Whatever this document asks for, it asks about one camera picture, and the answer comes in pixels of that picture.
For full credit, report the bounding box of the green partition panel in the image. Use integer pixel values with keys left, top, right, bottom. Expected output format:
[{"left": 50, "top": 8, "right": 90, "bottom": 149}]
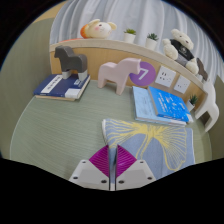
[
  {"left": 0, "top": 17, "right": 56, "bottom": 158},
  {"left": 205, "top": 74, "right": 224, "bottom": 161}
]

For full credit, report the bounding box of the navy blue book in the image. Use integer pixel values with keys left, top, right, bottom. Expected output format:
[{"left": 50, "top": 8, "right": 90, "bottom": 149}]
[{"left": 33, "top": 73, "right": 91, "bottom": 102}]

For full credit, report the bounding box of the white wall socket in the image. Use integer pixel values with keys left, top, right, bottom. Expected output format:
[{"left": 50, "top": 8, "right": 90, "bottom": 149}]
[
  {"left": 173, "top": 75, "right": 192, "bottom": 95},
  {"left": 154, "top": 65, "right": 177, "bottom": 88}
]

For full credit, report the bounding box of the light wooden shelf ledge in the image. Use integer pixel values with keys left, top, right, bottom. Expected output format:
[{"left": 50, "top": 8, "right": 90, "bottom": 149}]
[{"left": 49, "top": 38, "right": 208, "bottom": 111}]

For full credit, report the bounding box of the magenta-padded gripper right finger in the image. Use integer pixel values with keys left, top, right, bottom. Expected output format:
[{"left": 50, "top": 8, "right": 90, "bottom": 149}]
[{"left": 114, "top": 144, "right": 157, "bottom": 192}]

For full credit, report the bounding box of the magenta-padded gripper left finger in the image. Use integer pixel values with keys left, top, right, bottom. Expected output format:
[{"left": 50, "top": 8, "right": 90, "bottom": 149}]
[{"left": 68, "top": 144, "right": 111, "bottom": 192}]

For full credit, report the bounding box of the white curtain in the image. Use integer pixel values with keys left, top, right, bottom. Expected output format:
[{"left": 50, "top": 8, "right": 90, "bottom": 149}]
[{"left": 49, "top": 0, "right": 224, "bottom": 84}]

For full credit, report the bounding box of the round purple number sign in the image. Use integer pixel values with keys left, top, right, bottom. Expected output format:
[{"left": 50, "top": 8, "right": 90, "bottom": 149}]
[{"left": 129, "top": 61, "right": 157, "bottom": 88}]

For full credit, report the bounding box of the cream and orange plush toy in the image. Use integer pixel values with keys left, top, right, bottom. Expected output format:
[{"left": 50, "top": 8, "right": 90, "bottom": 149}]
[{"left": 59, "top": 18, "right": 118, "bottom": 43}]

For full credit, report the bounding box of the pink horse figure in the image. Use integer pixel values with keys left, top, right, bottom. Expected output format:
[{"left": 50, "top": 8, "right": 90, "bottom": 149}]
[{"left": 97, "top": 57, "right": 142, "bottom": 96}]

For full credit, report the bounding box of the cream teddy bear black shirt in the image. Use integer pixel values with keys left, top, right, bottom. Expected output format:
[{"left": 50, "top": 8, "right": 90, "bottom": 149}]
[{"left": 162, "top": 28, "right": 200, "bottom": 75}]

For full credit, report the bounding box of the dark grey horse figure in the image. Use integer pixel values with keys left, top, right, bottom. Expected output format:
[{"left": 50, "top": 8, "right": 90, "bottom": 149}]
[{"left": 54, "top": 45, "right": 89, "bottom": 82}]

